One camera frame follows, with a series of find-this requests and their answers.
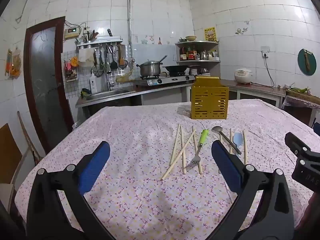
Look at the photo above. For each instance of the stack of white plates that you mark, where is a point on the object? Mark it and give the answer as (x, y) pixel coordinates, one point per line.
(194, 71)

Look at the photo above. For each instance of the white wall socket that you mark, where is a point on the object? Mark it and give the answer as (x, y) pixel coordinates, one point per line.
(265, 48)

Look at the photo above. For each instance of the steel pot with lid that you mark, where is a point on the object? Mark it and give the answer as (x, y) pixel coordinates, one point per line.
(149, 69)

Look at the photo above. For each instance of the row of condiment bottles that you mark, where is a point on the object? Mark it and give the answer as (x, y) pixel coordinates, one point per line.
(191, 55)

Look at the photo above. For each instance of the grey vertical wall pipe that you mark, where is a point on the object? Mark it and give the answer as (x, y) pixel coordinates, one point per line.
(129, 17)

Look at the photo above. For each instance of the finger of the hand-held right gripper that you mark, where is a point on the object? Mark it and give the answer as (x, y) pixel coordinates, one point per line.
(295, 143)
(317, 128)

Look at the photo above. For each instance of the grey metal spoon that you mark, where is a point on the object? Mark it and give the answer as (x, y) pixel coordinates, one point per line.
(217, 129)

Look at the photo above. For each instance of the light blue spoon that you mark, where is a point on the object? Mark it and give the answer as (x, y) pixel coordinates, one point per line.
(238, 138)

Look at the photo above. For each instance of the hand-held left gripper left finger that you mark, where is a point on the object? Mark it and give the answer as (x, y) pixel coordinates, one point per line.
(96, 160)

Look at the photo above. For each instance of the brown side counter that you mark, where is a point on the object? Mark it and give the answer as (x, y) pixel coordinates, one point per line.
(255, 88)

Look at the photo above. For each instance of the steel sink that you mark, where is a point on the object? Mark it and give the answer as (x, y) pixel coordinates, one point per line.
(107, 94)

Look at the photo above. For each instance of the white rice cooker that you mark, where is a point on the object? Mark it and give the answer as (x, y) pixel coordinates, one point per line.
(243, 76)

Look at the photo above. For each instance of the orange hanging bag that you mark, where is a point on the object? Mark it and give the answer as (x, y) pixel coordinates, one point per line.
(13, 63)

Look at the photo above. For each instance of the white hanging plastic bag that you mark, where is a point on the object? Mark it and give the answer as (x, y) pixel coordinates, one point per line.
(85, 56)

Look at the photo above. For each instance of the yellow perforated utensil holder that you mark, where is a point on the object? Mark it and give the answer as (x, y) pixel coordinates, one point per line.
(210, 102)

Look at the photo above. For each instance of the round green hanging board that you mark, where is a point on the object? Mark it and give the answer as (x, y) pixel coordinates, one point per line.
(302, 65)

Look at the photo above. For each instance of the steel kitchen counter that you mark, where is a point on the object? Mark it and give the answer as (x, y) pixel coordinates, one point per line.
(135, 93)

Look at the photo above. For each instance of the beige wall control box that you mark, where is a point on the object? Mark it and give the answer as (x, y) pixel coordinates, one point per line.
(71, 33)

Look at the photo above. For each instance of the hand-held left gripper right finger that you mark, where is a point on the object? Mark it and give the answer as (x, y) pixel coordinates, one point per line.
(225, 160)

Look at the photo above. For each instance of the black wok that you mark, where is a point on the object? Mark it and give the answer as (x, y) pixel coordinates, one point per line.
(175, 68)

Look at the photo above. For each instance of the white soap bottle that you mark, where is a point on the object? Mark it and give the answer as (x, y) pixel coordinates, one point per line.
(93, 83)

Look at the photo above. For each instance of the green chili peppers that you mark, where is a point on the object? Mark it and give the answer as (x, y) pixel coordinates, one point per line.
(298, 89)

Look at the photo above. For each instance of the beige bowl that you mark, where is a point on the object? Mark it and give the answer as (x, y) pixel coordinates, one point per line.
(190, 38)

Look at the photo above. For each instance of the wooden chair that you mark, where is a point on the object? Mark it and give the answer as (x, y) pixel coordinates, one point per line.
(10, 150)

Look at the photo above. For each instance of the grey corner shelf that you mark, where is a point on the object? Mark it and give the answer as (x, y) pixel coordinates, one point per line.
(197, 61)

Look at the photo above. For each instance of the steel gas stove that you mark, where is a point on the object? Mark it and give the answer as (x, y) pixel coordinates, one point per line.
(162, 80)

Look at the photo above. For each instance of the steel wall utensil rack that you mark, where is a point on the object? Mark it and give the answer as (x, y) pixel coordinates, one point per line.
(100, 40)

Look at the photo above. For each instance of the wooden cutting board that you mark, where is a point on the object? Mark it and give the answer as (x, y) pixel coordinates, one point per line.
(300, 94)

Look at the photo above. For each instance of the brown frosted glass door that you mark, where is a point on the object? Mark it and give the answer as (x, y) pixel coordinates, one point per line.
(46, 80)

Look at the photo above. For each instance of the pink floral tablecloth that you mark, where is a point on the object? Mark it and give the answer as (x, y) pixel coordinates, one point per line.
(140, 140)

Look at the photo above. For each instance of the yellow wall poster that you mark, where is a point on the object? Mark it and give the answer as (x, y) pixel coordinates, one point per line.
(210, 34)

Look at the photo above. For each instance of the black hanging ladle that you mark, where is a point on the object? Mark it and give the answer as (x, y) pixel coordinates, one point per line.
(113, 63)

